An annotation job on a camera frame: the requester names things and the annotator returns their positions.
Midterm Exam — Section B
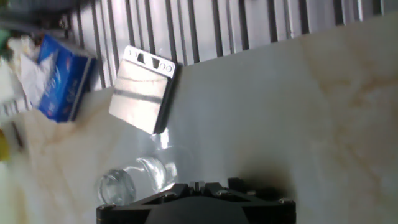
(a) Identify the silver digital pocket scale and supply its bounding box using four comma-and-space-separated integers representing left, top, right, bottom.
108, 45, 177, 135

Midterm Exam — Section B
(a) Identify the blue tissue pack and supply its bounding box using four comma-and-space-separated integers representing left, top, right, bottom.
6, 33, 97, 124

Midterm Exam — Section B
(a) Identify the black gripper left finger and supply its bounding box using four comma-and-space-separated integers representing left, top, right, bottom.
136, 182, 197, 206

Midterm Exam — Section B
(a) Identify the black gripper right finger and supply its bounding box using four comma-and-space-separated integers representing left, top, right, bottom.
196, 177, 282, 205

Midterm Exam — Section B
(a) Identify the clear glass jar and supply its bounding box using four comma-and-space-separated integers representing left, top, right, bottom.
95, 149, 187, 207

